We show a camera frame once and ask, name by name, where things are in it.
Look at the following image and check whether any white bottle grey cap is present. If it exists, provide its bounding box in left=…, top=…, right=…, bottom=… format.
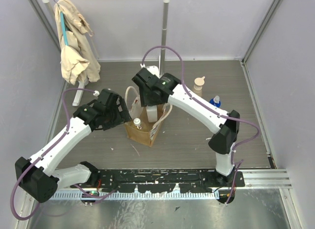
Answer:
left=146, top=105, right=158, bottom=123

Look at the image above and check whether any clear amber liquid bottle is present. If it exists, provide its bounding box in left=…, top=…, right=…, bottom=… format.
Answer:
left=133, top=118, right=143, bottom=130

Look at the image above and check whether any brown canvas tote bag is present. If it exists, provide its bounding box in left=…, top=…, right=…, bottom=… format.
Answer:
left=124, top=86, right=173, bottom=147

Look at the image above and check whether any beige pump bottle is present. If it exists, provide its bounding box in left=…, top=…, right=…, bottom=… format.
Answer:
left=192, top=76, right=205, bottom=97

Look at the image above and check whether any orange blue spray bottle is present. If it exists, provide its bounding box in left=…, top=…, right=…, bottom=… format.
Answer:
left=209, top=96, right=221, bottom=108

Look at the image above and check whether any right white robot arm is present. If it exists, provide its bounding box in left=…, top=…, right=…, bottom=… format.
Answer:
left=132, top=68, right=240, bottom=187

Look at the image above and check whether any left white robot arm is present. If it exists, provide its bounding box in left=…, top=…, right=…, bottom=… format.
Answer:
left=15, top=89, right=131, bottom=203

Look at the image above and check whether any beige hanging cloth garment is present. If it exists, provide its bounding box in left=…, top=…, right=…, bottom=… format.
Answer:
left=54, top=0, right=101, bottom=85

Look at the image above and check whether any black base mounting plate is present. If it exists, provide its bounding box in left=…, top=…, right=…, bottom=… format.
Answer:
left=79, top=169, right=245, bottom=194

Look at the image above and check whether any blue clothes hanger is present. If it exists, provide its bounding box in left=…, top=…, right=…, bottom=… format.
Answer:
left=60, top=11, right=68, bottom=46

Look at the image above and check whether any metal clothes rack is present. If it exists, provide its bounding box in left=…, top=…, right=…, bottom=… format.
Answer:
left=39, top=0, right=171, bottom=107

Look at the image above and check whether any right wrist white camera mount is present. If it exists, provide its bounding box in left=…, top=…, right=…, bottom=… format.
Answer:
left=140, top=64, right=160, bottom=77

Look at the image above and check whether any slotted cable duct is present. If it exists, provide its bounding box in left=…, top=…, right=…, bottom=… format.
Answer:
left=50, top=190, right=219, bottom=200

